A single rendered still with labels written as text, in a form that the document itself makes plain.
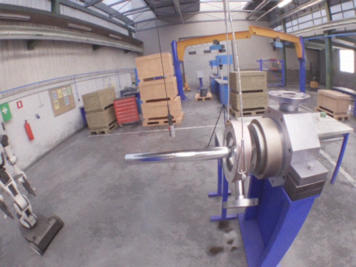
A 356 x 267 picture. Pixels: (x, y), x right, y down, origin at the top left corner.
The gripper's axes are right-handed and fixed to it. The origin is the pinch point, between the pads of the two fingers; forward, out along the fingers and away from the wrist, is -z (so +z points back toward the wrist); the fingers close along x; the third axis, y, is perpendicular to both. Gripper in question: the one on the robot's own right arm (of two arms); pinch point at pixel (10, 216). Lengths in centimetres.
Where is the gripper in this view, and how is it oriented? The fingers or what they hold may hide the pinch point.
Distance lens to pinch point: 233.3
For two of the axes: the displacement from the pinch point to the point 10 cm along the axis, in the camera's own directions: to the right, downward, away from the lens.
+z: -3.2, -8.9, -3.2
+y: 1.4, -3.8, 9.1
